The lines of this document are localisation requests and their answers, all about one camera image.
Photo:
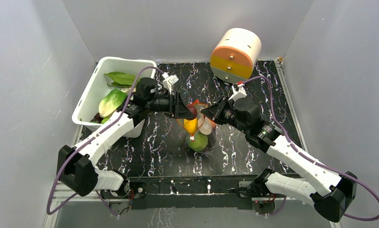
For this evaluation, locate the dark green leaf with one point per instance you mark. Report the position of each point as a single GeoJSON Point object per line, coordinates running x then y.
{"type": "Point", "coordinates": [120, 79]}

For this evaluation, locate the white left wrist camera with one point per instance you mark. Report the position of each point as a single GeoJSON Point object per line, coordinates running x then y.
{"type": "Point", "coordinates": [169, 81]}

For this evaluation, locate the green lettuce leaf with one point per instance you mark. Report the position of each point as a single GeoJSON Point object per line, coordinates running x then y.
{"type": "Point", "coordinates": [111, 102]}

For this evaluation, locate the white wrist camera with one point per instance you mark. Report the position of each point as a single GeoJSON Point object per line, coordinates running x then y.
{"type": "Point", "coordinates": [238, 91]}
{"type": "Point", "coordinates": [169, 81]}

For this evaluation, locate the round pastel drawer cabinet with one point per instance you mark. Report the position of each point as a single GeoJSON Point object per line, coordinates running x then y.
{"type": "Point", "coordinates": [234, 58]}

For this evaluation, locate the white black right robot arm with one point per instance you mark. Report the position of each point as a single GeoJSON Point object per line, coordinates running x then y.
{"type": "Point", "coordinates": [328, 192]}

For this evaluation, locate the white plastic bin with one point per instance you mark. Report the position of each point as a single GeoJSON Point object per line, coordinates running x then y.
{"type": "Point", "coordinates": [97, 87]}

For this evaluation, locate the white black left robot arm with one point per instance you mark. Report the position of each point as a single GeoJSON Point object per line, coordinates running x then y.
{"type": "Point", "coordinates": [76, 165]}

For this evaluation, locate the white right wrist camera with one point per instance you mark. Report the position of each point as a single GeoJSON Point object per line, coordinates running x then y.
{"type": "Point", "coordinates": [238, 91]}

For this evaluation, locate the green cabbage ball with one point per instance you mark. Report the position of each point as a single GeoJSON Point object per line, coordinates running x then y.
{"type": "Point", "coordinates": [197, 142]}

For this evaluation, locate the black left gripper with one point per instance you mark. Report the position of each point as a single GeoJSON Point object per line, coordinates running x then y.
{"type": "Point", "coordinates": [176, 109]}

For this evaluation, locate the yellow lemon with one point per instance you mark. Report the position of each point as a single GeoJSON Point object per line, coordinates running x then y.
{"type": "Point", "coordinates": [191, 125]}

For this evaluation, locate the clear zip top bag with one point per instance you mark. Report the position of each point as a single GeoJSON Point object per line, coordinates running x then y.
{"type": "Point", "coordinates": [209, 150]}

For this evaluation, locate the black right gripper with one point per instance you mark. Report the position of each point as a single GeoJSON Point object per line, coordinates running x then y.
{"type": "Point", "coordinates": [222, 110]}

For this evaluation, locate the orange peach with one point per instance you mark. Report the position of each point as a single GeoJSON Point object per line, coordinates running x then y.
{"type": "Point", "coordinates": [213, 124]}

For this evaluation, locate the small green sprout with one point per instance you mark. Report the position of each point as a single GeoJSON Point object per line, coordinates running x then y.
{"type": "Point", "coordinates": [104, 120]}

